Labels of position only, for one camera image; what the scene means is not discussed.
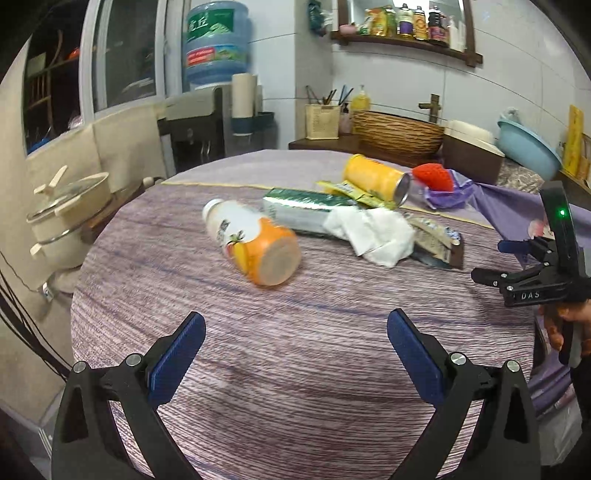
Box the sliding glass door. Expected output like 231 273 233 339
81 0 185 125

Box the person's right hand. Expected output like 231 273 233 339
538 305 566 352

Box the dark teal cup holder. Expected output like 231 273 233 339
231 111 279 158

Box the beige utensil holder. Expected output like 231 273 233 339
305 104 341 140

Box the water dispenser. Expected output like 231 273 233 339
157 84 232 174

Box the black cable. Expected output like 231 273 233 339
0 251 70 384

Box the yellow soap pump bottle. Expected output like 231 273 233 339
350 84 371 112

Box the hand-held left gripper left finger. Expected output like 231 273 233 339
52 311 206 480

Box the green wall pouch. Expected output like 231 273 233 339
308 0 334 35

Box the orange juice bottle white label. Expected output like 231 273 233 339
202 198 302 288

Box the purple striped tablecloth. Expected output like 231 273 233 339
70 148 539 480

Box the bundle of chopsticks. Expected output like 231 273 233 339
307 85 354 107

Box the yellow sachet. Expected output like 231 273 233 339
315 179 402 210

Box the blue water jug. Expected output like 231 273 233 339
184 1 254 86

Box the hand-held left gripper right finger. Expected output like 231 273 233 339
387 308 541 480

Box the wooden faucet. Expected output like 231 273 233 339
418 93 443 124

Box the green and silver snack packet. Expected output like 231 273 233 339
262 187 370 237

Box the yellow cylindrical snack can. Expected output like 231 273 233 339
342 154 411 210

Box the brown patterned cloth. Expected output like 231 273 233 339
501 159 548 195

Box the brown snack wrapper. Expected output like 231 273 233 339
402 213 465 271

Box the white plastic bag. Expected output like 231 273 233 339
538 397 585 467

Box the row of condiment bottles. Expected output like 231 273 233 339
339 4 467 51

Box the purple tissue packet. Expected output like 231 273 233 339
422 168 476 210

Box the wooden side shelf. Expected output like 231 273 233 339
558 168 591 197

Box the wooden wall shelf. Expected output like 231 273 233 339
330 0 483 68

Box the white tissue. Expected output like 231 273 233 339
322 205 416 268

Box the wooden rack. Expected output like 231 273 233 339
22 28 93 155

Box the wooden counter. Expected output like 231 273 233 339
288 135 361 154

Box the beige cloth cover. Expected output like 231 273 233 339
0 99 162 319

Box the purple floral cloth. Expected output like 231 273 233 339
471 181 591 416

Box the yellow package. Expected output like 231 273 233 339
562 105 585 178

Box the wicker basket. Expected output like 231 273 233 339
352 109 446 160

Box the cream pot with glass lid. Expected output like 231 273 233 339
25 165 114 271

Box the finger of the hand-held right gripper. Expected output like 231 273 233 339
498 236 557 273
471 265 560 291

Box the light blue plastic basin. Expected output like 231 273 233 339
496 116 564 182

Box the brown container with cream lid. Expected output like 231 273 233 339
442 119 506 185

